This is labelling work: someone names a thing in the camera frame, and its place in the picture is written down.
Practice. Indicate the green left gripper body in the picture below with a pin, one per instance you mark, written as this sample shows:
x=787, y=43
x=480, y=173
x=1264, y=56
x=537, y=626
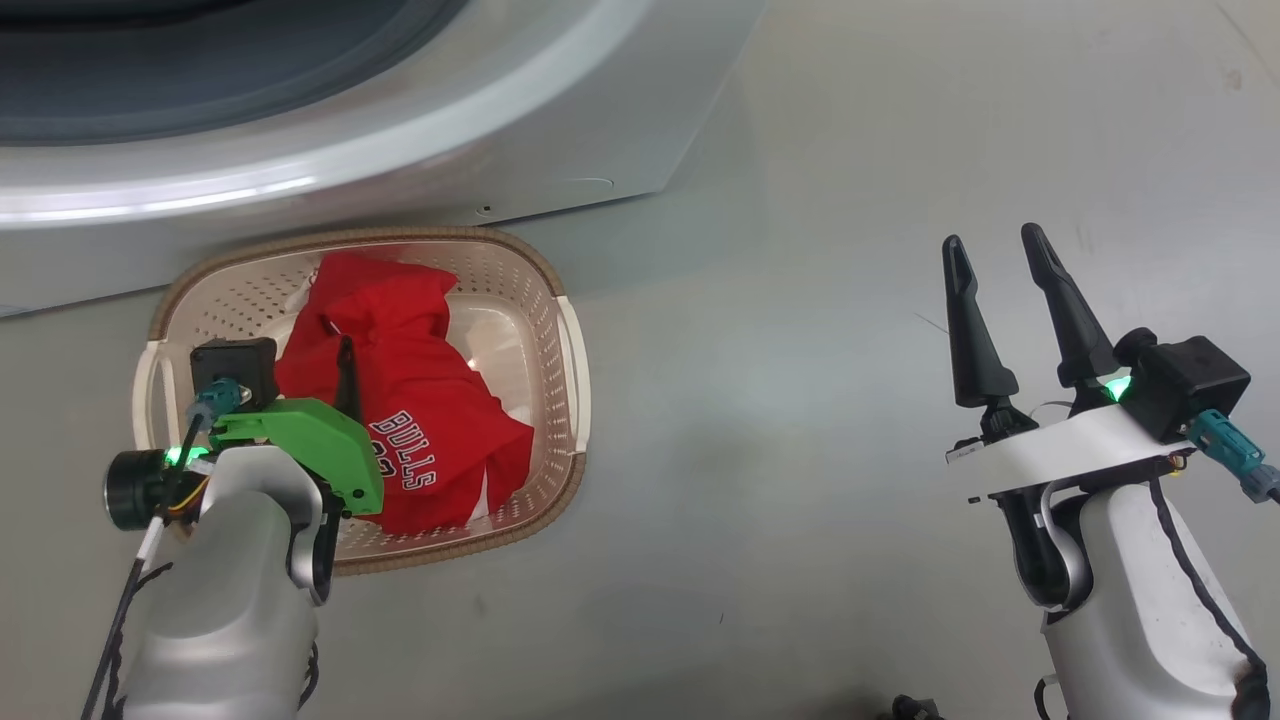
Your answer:
x=320, y=435

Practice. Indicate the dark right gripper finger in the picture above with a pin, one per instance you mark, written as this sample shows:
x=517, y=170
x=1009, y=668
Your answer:
x=975, y=350
x=1075, y=330

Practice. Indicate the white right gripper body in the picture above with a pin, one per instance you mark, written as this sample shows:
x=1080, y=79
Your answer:
x=1070, y=450

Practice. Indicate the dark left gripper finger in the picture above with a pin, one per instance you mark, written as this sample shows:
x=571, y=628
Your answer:
x=349, y=385

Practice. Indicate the red Bulls basketball jersey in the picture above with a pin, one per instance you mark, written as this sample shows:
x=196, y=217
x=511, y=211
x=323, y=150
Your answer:
x=420, y=380

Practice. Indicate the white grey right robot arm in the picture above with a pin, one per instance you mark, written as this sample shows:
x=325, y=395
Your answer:
x=1140, y=620

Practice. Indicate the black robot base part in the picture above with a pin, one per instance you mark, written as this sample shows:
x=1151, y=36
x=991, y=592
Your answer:
x=912, y=708

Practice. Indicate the cream perforated laundry basket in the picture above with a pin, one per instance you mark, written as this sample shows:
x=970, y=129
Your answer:
x=510, y=320

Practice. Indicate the white washing machine body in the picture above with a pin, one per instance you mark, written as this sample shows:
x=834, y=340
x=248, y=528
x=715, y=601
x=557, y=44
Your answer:
x=560, y=130

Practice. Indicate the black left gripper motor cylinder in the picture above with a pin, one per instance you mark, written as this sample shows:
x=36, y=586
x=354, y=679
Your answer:
x=135, y=490

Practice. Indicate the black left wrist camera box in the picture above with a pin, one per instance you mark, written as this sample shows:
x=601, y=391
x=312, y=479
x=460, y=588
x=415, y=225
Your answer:
x=235, y=368

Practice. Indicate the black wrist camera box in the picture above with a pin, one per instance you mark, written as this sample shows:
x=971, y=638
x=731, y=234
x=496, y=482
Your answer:
x=235, y=368
x=1190, y=385

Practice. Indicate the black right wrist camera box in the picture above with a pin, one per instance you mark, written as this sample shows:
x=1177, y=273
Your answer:
x=1190, y=385

